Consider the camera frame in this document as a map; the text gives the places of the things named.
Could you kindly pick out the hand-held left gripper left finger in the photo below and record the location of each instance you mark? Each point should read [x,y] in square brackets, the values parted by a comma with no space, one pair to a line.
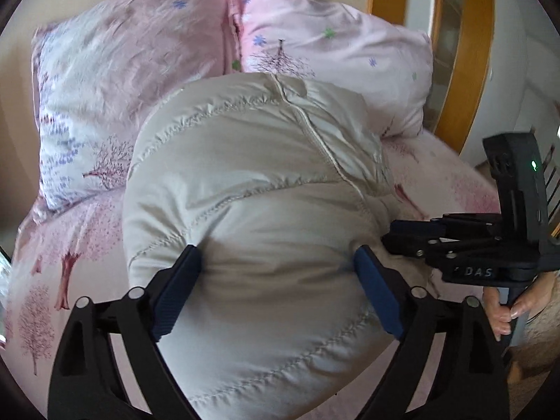
[180,286]

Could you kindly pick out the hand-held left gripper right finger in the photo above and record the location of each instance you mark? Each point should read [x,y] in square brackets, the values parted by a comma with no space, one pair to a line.
[378,291]

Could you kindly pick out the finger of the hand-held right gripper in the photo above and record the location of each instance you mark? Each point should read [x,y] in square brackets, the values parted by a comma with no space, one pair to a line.
[415,249]
[437,225]

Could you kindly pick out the white puffer jacket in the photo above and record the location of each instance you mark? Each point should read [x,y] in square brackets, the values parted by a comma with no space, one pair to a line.
[262,210]

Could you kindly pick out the person's right hand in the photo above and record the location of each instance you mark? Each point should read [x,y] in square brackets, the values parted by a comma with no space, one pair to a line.
[503,313]

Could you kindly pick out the pink floral bed sheet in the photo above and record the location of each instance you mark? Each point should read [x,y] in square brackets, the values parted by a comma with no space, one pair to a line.
[65,236]

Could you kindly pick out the pink floral pillow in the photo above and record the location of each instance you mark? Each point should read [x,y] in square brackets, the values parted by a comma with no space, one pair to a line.
[337,48]
[113,74]

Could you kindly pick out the wooden door frame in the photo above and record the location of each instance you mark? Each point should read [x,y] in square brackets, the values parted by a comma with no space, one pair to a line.
[459,74]

